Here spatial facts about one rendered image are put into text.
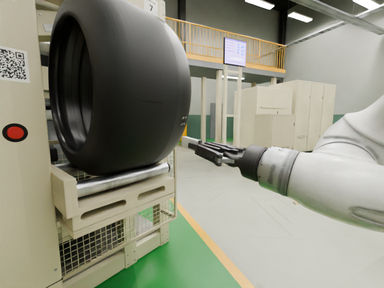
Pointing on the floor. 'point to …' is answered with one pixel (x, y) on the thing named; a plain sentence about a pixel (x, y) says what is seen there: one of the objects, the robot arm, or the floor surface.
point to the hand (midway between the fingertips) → (192, 144)
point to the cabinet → (275, 130)
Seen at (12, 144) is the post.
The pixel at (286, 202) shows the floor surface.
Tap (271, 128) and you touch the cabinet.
